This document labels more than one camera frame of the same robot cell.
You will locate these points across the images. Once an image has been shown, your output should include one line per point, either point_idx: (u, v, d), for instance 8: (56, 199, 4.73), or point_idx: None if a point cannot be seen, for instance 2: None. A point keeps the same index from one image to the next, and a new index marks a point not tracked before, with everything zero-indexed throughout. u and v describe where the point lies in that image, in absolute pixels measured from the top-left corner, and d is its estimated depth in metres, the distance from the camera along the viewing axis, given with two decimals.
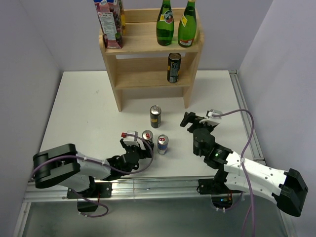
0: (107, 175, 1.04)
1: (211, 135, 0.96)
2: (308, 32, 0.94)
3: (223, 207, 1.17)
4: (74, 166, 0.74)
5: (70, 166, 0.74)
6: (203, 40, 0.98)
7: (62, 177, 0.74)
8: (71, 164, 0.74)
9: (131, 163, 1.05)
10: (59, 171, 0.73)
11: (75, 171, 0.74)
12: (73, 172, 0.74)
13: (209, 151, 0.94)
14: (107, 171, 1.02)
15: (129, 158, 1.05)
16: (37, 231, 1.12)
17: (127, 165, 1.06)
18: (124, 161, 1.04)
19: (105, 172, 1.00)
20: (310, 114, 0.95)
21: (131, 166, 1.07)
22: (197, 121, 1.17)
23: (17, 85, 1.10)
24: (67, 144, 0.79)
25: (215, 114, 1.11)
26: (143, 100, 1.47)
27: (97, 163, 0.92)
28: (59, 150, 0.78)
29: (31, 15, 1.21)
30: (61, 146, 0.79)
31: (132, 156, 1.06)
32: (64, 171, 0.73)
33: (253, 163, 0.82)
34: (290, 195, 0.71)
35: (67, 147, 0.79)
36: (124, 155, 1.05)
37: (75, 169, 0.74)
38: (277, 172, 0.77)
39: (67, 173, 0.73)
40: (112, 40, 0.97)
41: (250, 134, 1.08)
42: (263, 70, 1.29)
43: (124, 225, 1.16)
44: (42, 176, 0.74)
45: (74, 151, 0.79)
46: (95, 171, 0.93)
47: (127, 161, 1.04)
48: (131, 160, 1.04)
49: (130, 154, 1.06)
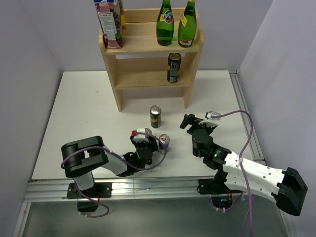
0: (122, 170, 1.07)
1: (209, 136, 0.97)
2: (308, 32, 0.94)
3: (223, 207, 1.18)
4: (103, 157, 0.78)
5: (99, 156, 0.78)
6: (203, 40, 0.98)
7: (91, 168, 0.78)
8: (100, 155, 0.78)
9: (144, 159, 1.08)
10: (89, 161, 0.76)
11: (103, 162, 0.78)
12: (101, 162, 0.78)
13: (207, 152, 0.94)
14: (124, 166, 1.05)
15: (143, 154, 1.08)
16: (37, 231, 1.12)
17: (141, 160, 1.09)
18: (138, 156, 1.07)
19: (120, 167, 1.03)
20: (310, 114, 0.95)
21: (145, 162, 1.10)
22: (196, 123, 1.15)
23: (17, 85, 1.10)
24: (95, 136, 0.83)
25: (214, 114, 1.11)
26: (143, 100, 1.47)
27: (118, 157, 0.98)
28: (87, 141, 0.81)
29: (31, 15, 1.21)
30: (90, 138, 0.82)
31: (146, 152, 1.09)
32: (94, 161, 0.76)
33: (251, 163, 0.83)
34: (288, 193, 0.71)
35: (95, 138, 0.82)
36: (137, 151, 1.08)
37: (104, 160, 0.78)
38: (275, 171, 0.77)
39: (98, 163, 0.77)
40: (112, 40, 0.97)
41: (250, 133, 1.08)
42: (263, 70, 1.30)
43: (124, 225, 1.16)
44: (71, 165, 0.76)
45: (101, 143, 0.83)
46: (115, 164, 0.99)
47: (141, 157, 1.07)
48: (145, 156, 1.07)
49: (143, 150, 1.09)
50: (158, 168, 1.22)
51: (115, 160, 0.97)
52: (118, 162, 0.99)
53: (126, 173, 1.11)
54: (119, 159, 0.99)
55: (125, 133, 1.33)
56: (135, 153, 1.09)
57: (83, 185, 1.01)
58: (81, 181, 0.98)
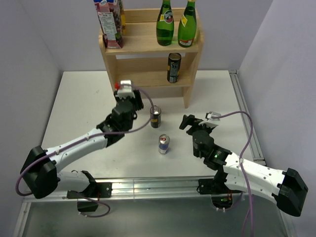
0: (105, 141, 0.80)
1: (210, 137, 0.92)
2: (308, 32, 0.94)
3: (223, 207, 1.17)
4: (51, 165, 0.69)
5: (48, 166, 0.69)
6: (203, 40, 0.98)
7: (49, 179, 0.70)
8: (47, 165, 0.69)
9: (127, 113, 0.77)
10: (41, 177, 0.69)
11: (54, 169, 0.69)
12: (52, 171, 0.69)
13: (208, 153, 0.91)
14: (101, 137, 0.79)
15: (123, 108, 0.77)
16: (37, 231, 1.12)
17: (123, 119, 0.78)
18: (118, 113, 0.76)
19: (98, 143, 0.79)
20: (310, 114, 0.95)
21: (129, 117, 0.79)
22: (196, 123, 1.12)
23: (17, 85, 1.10)
24: (32, 150, 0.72)
25: (215, 115, 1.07)
26: (143, 100, 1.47)
27: (81, 140, 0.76)
28: (29, 159, 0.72)
29: (32, 15, 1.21)
30: (28, 154, 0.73)
31: (125, 105, 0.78)
32: (43, 175, 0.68)
33: (251, 163, 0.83)
34: (288, 194, 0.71)
35: (34, 152, 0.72)
36: (114, 108, 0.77)
37: (52, 167, 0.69)
38: (275, 171, 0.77)
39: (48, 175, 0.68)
40: (112, 40, 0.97)
41: (250, 134, 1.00)
42: (263, 70, 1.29)
43: (124, 225, 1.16)
44: (32, 185, 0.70)
45: (42, 152, 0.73)
46: (83, 148, 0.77)
47: (121, 111, 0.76)
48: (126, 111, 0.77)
49: (120, 104, 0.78)
50: (158, 167, 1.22)
51: (81, 145, 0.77)
52: (86, 144, 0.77)
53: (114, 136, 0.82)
54: (85, 141, 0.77)
55: None
56: (112, 112, 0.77)
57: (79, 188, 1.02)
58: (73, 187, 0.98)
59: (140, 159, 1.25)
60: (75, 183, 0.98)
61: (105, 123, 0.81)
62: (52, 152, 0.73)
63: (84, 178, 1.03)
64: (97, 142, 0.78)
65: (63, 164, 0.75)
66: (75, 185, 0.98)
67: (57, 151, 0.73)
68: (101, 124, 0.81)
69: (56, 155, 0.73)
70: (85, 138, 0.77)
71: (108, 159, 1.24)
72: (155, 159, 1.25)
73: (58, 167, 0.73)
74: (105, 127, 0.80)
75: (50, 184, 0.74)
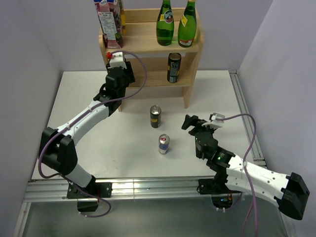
0: (106, 109, 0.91)
1: (214, 139, 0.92)
2: (308, 32, 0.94)
3: (223, 207, 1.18)
4: (67, 138, 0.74)
5: (64, 140, 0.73)
6: (203, 40, 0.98)
7: (68, 151, 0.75)
8: (62, 139, 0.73)
9: (119, 77, 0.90)
10: (60, 151, 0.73)
11: (71, 141, 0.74)
12: (70, 143, 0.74)
13: (212, 155, 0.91)
14: (102, 106, 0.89)
15: (115, 74, 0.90)
16: (37, 231, 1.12)
17: (117, 84, 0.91)
18: (111, 79, 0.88)
19: (101, 112, 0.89)
20: (310, 114, 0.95)
21: (122, 82, 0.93)
22: (199, 124, 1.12)
23: (17, 85, 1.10)
24: (43, 132, 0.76)
25: (218, 117, 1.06)
26: (143, 100, 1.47)
27: (85, 113, 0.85)
28: (44, 139, 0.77)
29: (32, 15, 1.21)
30: (42, 136, 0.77)
31: (115, 72, 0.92)
32: (62, 148, 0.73)
33: (255, 167, 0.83)
34: (292, 198, 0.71)
35: (46, 133, 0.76)
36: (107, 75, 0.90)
37: (69, 140, 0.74)
38: (279, 175, 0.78)
39: (67, 146, 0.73)
40: (112, 40, 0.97)
41: (253, 138, 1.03)
42: (263, 70, 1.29)
43: (124, 225, 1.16)
44: (55, 162, 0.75)
45: (55, 131, 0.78)
46: (90, 119, 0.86)
47: (113, 77, 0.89)
48: (118, 76, 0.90)
49: (111, 73, 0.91)
50: (158, 167, 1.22)
51: (87, 117, 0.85)
52: (91, 115, 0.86)
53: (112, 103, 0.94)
54: (89, 113, 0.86)
55: (125, 133, 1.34)
56: (107, 81, 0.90)
57: (81, 183, 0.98)
58: (78, 179, 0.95)
59: (139, 159, 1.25)
60: (79, 178, 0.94)
61: (101, 95, 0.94)
62: (63, 128, 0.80)
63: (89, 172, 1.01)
64: (100, 111, 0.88)
65: (77, 137, 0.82)
66: (79, 179, 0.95)
67: (69, 125, 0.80)
68: (98, 97, 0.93)
69: (68, 130, 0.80)
70: (89, 109, 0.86)
71: (108, 159, 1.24)
72: (155, 159, 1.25)
73: (74, 139, 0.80)
74: (102, 97, 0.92)
75: (71, 158, 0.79)
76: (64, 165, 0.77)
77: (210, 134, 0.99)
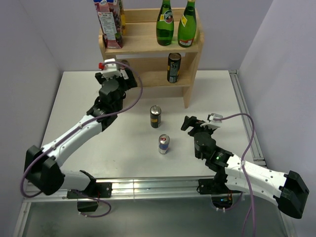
0: (100, 124, 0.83)
1: (212, 138, 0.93)
2: (308, 32, 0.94)
3: (223, 207, 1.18)
4: (51, 160, 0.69)
5: (48, 162, 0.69)
6: (203, 40, 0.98)
7: (52, 175, 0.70)
8: (46, 162, 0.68)
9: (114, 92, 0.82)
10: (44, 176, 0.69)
11: (55, 163, 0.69)
12: (55, 166, 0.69)
13: (210, 155, 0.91)
14: (95, 122, 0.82)
15: (109, 88, 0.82)
16: (37, 231, 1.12)
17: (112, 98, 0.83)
18: (106, 94, 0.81)
19: (93, 129, 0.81)
20: (310, 115, 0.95)
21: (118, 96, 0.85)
22: (198, 125, 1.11)
23: (17, 85, 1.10)
24: (26, 153, 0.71)
25: (217, 117, 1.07)
26: (143, 100, 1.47)
27: (74, 130, 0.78)
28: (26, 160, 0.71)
29: (32, 15, 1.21)
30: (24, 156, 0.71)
31: (110, 84, 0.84)
32: (47, 172, 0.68)
33: (253, 166, 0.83)
34: (290, 197, 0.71)
35: (29, 154, 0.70)
36: (101, 89, 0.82)
37: (53, 162, 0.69)
38: (277, 174, 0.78)
39: (50, 169, 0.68)
40: (112, 40, 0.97)
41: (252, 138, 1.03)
42: (263, 70, 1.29)
43: (124, 224, 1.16)
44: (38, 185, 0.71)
45: (39, 150, 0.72)
46: (80, 137, 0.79)
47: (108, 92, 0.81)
48: (113, 90, 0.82)
49: (105, 86, 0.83)
50: (158, 167, 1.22)
51: (75, 135, 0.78)
52: (81, 133, 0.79)
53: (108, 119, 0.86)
54: (79, 130, 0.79)
55: (125, 133, 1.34)
56: (100, 94, 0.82)
57: (80, 186, 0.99)
58: (76, 184, 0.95)
59: (139, 159, 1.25)
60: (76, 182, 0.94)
61: (95, 108, 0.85)
62: (49, 148, 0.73)
63: (85, 176, 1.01)
64: (91, 128, 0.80)
65: (64, 156, 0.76)
66: (77, 184, 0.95)
67: (54, 145, 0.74)
68: (92, 110, 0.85)
69: (54, 151, 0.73)
70: (79, 126, 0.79)
71: (108, 159, 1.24)
72: (155, 159, 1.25)
73: (61, 159, 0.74)
74: (96, 111, 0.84)
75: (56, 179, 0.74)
76: (47, 189, 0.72)
77: (208, 134, 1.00)
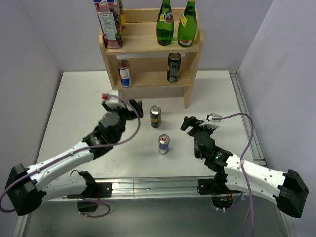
0: (91, 154, 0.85)
1: (211, 138, 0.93)
2: (308, 32, 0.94)
3: (223, 207, 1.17)
4: (30, 184, 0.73)
5: (27, 186, 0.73)
6: (203, 40, 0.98)
7: (28, 198, 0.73)
8: (26, 186, 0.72)
9: (112, 126, 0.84)
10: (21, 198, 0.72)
11: (34, 190, 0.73)
12: (32, 192, 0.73)
13: (210, 155, 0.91)
14: (87, 151, 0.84)
15: (109, 121, 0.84)
16: (37, 231, 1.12)
17: (110, 131, 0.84)
18: (103, 126, 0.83)
19: (83, 157, 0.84)
20: (310, 115, 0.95)
21: (116, 130, 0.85)
22: (197, 125, 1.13)
23: (17, 85, 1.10)
24: (14, 169, 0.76)
25: (216, 117, 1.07)
26: (143, 100, 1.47)
27: (64, 156, 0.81)
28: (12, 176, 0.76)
29: (32, 15, 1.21)
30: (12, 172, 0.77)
31: (111, 117, 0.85)
32: (23, 196, 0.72)
33: (252, 165, 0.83)
34: (289, 195, 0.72)
35: (16, 172, 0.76)
36: (101, 120, 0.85)
37: (31, 187, 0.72)
38: (276, 173, 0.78)
39: (26, 194, 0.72)
40: (112, 40, 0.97)
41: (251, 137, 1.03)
42: (263, 70, 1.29)
43: (124, 225, 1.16)
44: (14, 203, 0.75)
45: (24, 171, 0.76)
46: (67, 164, 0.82)
47: (106, 125, 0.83)
48: (112, 124, 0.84)
49: (106, 118, 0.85)
50: (158, 167, 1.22)
51: (64, 160, 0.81)
52: (70, 160, 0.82)
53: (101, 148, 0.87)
54: (69, 157, 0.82)
55: (125, 133, 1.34)
56: (99, 125, 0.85)
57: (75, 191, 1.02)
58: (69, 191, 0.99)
59: (139, 159, 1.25)
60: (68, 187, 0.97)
61: (93, 136, 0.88)
62: (33, 171, 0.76)
63: (80, 181, 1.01)
64: (82, 156, 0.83)
65: (47, 180, 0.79)
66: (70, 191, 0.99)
67: (39, 170, 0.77)
68: (90, 137, 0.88)
69: (38, 174, 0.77)
70: (69, 153, 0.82)
71: (108, 159, 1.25)
72: (155, 159, 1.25)
73: (42, 183, 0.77)
74: (93, 139, 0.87)
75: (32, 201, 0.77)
76: (21, 209, 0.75)
77: (207, 134, 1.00)
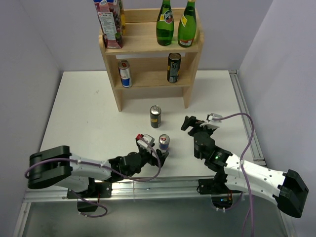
0: (107, 177, 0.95)
1: (210, 138, 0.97)
2: (308, 33, 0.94)
3: (223, 207, 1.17)
4: (66, 169, 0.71)
5: (62, 169, 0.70)
6: (203, 40, 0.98)
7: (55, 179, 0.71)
8: (63, 168, 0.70)
9: (131, 165, 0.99)
10: (51, 175, 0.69)
11: (67, 175, 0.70)
12: (63, 176, 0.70)
13: (209, 154, 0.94)
14: (108, 173, 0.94)
15: (131, 161, 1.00)
16: (37, 231, 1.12)
17: (128, 168, 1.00)
18: (124, 163, 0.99)
19: (103, 175, 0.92)
20: (310, 115, 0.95)
21: (133, 170, 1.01)
22: (197, 125, 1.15)
23: (17, 85, 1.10)
24: (60, 146, 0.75)
25: (216, 117, 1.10)
26: (143, 100, 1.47)
27: (96, 164, 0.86)
28: (53, 152, 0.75)
29: (32, 15, 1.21)
30: (56, 147, 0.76)
31: (134, 157, 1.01)
32: (56, 175, 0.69)
33: (252, 165, 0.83)
34: (289, 195, 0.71)
35: (60, 149, 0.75)
36: (126, 157, 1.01)
37: (66, 172, 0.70)
38: (276, 173, 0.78)
39: (59, 175, 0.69)
40: (112, 40, 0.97)
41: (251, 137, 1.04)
42: (263, 70, 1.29)
43: (124, 225, 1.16)
44: (35, 175, 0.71)
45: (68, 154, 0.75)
46: (95, 172, 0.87)
47: (127, 163, 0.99)
48: (132, 164, 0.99)
49: (131, 156, 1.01)
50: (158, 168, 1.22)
51: (94, 168, 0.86)
52: (98, 170, 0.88)
53: (113, 177, 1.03)
54: (97, 167, 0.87)
55: (125, 133, 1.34)
56: (122, 160, 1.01)
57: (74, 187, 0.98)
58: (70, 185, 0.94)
59: None
60: (75, 183, 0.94)
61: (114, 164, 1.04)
62: (73, 159, 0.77)
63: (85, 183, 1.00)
64: (104, 174, 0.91)
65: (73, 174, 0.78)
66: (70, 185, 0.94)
67: (78, 162, 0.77)
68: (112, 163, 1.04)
69: (75, 164, 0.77)
70: (100, 165, 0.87)
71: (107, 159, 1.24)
72: None
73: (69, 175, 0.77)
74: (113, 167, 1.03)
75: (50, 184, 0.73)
76: (36, 184, 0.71)
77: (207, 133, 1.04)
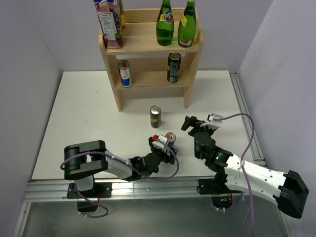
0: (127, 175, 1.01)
1: (211, 138, 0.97)
2: (308, 33, 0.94)
3: (223, 207, 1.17)
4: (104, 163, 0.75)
5: (100, 162, 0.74)
6: (203, 40, 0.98)
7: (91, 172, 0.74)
8: (101, 161, 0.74)
9: (149, 166, 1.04)
10: (90, 167, 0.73)
11: (104, 169, 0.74)
12: (101, 169, 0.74)
13: (210, 155, 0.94)
14: (129, 171, 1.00)
15: (149, 161, 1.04)
16: (37, 230, 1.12)
17: (147, 168, 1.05)
18: (143, 163, 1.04)
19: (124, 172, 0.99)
20: (310, 115, 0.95)
21: (151, 170, 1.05)
22: (198, 125, 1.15)
23: (16, 85, 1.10)
24: (97, 140, 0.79)
25: (216, 117, 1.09)
26: (143, 100, 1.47)
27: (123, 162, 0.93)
28: (90, 145, 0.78)
29: (31, 15, 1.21)
30: (93, 141, 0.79)
31: (152, 158, 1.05)
32: (95, 168, 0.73)
33: (253, 165, 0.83)
34: (290, 196, 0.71)
35: (97, 144, 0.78)
36: (144, 157, 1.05)
37: (104, 166, 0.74)
38: (276, 174, 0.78)
39: (98, 168, 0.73)
40: (112, 40, 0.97)
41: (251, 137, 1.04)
42: (263, 70, 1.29)
43: (124, 224, 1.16)
44: (71, 166, 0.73)
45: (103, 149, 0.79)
46: (121, 169, 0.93)
47: (146, 163, 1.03)
48: (150, 164, 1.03)
49: (149, 157, 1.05)
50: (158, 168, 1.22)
51: (121, 165, 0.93)
52: (123, 167, 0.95)
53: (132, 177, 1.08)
54: (123, 164, 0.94)
55: (125, 133, 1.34)
56: (141, 160, 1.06)
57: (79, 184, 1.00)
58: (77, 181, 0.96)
59: None
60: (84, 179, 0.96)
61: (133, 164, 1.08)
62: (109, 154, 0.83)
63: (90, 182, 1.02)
64: (127, 171, 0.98)
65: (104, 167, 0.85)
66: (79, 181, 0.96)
67: (113, 157, 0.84)
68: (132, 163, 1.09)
69: (109, 159, 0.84)
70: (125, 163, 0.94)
71: None
72: None
73: None
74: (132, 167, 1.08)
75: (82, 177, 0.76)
76: (72, 175, 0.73)
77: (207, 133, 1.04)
